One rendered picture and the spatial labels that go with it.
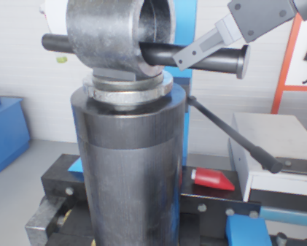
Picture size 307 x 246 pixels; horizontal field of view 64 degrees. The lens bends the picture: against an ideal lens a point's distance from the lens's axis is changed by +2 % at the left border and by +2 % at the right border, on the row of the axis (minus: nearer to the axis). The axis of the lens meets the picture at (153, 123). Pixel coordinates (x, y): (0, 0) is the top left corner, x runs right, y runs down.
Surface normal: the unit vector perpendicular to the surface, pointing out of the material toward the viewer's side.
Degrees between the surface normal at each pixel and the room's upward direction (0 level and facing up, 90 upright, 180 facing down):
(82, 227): 0
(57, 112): 90
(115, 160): 90
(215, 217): 90
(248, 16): 90
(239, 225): 0
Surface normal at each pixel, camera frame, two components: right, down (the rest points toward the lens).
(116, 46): -0.47, 0.61
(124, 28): -0.48, 0.27
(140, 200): 0.18, 0.45
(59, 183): -0.18, 0.45
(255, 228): -0.01, -0.89
